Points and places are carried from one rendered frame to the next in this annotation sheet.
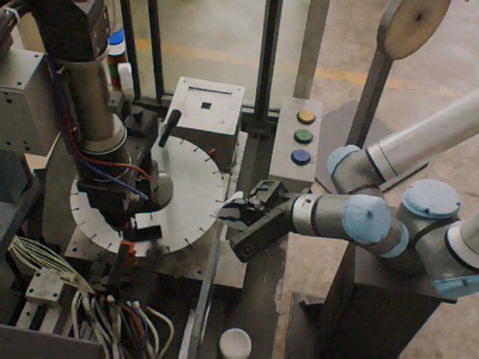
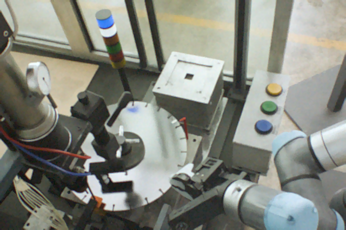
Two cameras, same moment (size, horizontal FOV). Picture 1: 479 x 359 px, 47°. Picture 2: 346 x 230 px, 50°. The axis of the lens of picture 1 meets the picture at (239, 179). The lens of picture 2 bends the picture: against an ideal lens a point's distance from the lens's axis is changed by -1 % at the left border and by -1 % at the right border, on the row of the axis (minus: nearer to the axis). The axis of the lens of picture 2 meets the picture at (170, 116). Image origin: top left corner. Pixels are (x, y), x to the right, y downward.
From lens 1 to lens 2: 0.34 m
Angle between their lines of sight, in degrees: 15
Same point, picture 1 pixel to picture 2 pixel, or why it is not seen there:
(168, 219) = (135, 178)
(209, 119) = (189, 88)
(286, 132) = (253, 103)
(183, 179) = (154, 143)
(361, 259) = not seen: hidden behind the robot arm
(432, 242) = not seen: outside the picture
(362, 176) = (301, 164)
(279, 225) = (213, 205)
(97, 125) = (20, 116)
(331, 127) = (317, 86)
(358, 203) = (281, 205)
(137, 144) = (80, 126)
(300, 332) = not seen: outside the picture
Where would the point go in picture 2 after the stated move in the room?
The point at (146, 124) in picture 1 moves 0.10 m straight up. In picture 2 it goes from (91, 108) to (73, 70)
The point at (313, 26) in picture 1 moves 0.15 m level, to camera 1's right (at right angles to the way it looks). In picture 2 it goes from (280, 11) to (339, 16)
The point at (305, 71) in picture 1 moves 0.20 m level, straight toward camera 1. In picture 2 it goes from (275, 49) to (258, 99)
